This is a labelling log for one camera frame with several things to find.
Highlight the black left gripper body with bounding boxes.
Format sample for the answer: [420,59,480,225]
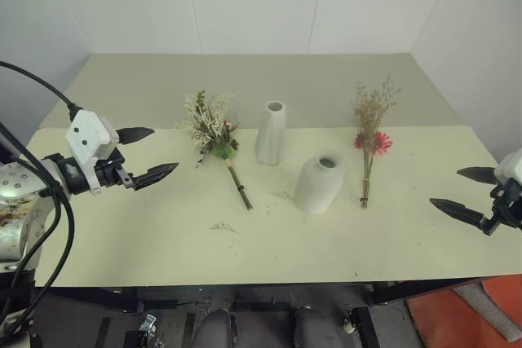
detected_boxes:
[93,147,135,191]

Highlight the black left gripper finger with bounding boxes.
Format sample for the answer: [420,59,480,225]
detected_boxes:
[115,126,157,146]
[130,162,180,192]

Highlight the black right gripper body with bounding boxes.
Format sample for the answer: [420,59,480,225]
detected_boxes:
[479,178,522,236]

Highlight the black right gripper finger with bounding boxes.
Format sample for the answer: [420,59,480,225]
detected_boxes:
[429,197,487,227]
[456,166,499,185]

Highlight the tall narrow white vase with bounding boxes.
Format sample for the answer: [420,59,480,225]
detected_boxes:
[254,100,288,166]

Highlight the wide white vase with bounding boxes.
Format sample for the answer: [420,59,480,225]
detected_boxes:
[293,152,347,215]

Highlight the white and green dried bouquet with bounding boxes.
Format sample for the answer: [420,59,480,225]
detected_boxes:
[175,90,254,212]

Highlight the dried twig scraps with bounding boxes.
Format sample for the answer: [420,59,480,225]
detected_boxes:
[209,220,241,236]

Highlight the grey foam pad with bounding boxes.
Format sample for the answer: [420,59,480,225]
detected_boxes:
[451,280,522,343]

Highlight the orange floor mat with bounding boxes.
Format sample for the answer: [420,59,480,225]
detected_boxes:
[405,273,522,348]

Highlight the pink daisy dried bouquet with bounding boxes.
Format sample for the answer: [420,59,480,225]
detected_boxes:
[351,74,403,210]

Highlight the silver caster wheel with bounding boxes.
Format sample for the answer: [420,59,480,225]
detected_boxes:
[138,314,158,335]

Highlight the white caster wheel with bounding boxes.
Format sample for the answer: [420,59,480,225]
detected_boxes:
[343,308,361,333]

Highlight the black tape strip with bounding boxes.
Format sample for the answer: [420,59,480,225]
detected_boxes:
[95,316,112,348]
[184,312,197,341]

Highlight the dark grey rounded shape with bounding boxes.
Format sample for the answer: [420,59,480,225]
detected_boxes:
[191,308,234,348]

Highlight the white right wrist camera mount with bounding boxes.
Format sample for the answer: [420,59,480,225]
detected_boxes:
[493,151,522,187]

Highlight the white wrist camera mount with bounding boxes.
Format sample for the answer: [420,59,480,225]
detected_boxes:
[493,151,522,187]
[66,109,120,196]

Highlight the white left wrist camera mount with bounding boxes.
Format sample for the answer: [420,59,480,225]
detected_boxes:
[66,109,120,196]

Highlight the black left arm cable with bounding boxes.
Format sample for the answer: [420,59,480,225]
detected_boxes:
[0,60,85,341]

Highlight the black metal table frame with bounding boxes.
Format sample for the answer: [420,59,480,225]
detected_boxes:
[34,277,489,348]

